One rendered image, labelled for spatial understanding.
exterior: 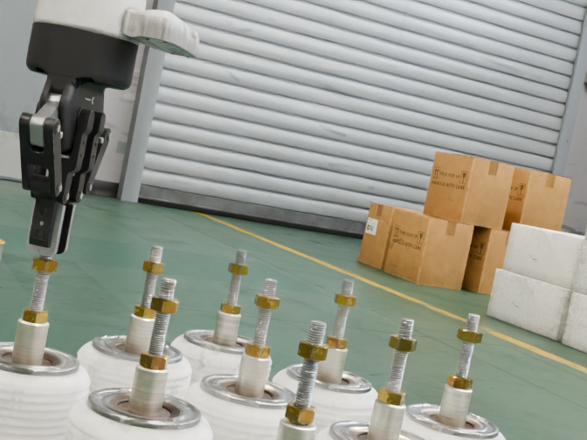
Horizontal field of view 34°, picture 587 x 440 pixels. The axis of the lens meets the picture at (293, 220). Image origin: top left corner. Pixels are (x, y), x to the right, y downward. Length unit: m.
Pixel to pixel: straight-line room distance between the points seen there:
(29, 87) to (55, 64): 4.93
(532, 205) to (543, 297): 1.17
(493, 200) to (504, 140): 2.52
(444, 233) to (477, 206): 0.20
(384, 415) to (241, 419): 0.10
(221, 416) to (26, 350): 0.15
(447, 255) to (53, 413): 3.67
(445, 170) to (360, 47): 1.97
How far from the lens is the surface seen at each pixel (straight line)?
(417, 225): 4.28
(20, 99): 5.59
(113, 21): 0.68
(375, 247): 4.61
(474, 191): 4.32
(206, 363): 0.86
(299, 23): 6.05
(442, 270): 4.29
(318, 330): 0.56
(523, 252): 3.58
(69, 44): 0.67
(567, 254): 3.43
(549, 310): 3.42
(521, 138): 6.99
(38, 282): 0.71
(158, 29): 0.65
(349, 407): 0.80
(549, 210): 4.62
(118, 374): 0.77
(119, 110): 5.72
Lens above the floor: 0.43
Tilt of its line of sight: 4 degrees down
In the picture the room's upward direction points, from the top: 11 degrees clockwise
